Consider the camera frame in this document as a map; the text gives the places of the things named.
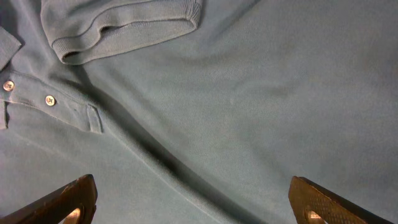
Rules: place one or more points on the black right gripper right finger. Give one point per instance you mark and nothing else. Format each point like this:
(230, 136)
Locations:
(312, 203)

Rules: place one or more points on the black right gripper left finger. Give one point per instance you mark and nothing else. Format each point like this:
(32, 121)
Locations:
(72, 203)

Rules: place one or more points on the blue polo shirt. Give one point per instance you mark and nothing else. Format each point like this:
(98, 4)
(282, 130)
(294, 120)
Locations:
(199, 111)

